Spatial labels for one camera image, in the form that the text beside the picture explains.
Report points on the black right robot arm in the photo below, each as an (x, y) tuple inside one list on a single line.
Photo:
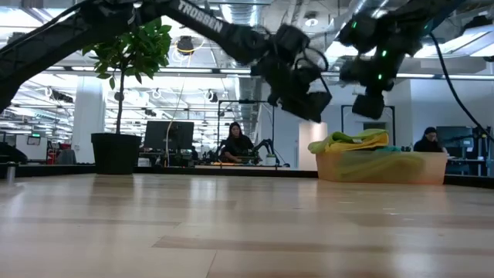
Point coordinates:
[(405, 23)]

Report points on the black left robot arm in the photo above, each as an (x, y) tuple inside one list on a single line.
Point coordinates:
[(204, 23)]

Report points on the black computer monitor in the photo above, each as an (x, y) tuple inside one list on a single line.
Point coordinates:
[(170, 135)]

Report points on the yellow microfiber towel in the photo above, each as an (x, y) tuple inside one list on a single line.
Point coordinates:
[(366, 144)]

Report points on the black plant pot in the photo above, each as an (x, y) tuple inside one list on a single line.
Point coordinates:
[(116, 152)]

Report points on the white building column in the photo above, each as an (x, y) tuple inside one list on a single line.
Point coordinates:
[(88, 116)]

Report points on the green leafy small tree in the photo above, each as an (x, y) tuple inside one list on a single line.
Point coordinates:
[(135, 50)]

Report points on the orange translucent plastic bin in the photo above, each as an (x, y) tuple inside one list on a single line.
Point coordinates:
[(436, 170)]

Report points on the black background robot arm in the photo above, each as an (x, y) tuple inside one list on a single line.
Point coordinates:
[(266, 146)]

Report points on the silver metal cylinder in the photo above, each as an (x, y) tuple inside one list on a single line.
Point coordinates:
[(11, 171)]

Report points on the person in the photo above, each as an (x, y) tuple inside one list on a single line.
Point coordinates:
[(235, 144), (428, 143)]

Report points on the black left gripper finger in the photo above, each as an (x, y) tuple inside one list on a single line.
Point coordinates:
[(314, 106)]

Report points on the lime green microfiber towel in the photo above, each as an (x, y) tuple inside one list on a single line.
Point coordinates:
[(339, 137)]

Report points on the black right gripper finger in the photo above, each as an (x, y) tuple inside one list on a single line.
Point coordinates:
[(368, 106)]

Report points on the dark monitor on stand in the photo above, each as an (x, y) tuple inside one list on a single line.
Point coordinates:
[(459, 141)]

